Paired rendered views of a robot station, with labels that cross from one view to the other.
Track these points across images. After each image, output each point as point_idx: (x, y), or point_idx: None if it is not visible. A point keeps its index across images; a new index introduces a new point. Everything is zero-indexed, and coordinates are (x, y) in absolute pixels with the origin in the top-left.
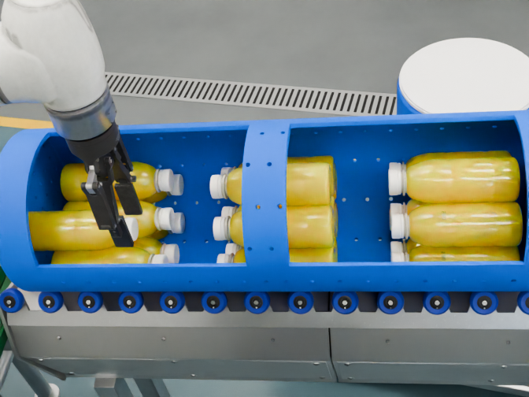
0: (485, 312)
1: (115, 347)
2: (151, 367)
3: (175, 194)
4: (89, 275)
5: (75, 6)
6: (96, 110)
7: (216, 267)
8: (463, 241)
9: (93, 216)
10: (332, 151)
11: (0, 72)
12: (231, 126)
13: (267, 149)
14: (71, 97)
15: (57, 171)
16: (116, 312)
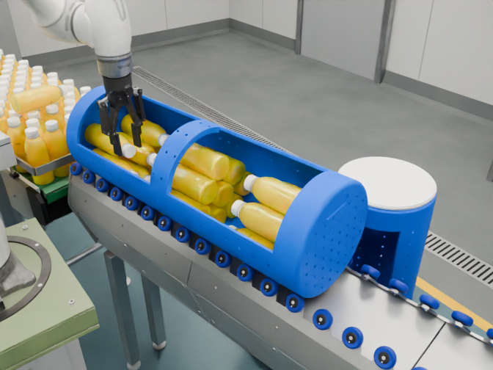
0: (265, 293)
1: (103, 219)
2: (122, 249)
3: None
4: (93, 158)
5: (115, 3)
6: (112, 62)
7: (138, 179)
8: (260, 230)
9: None
10: (256, 168)
11: (75, 21)
12: (194, 117)
13: (192, 128)
14: (100, 47)
15: None
16: (110, 198)
